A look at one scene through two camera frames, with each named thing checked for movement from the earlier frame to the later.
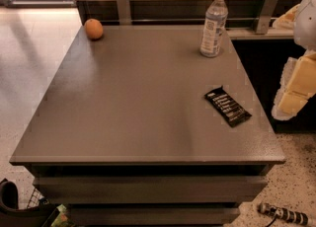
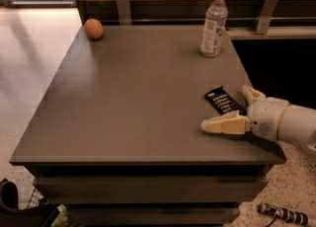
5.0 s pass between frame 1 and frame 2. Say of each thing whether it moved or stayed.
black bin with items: stayed
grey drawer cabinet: stayed
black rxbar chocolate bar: stayed
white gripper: moved
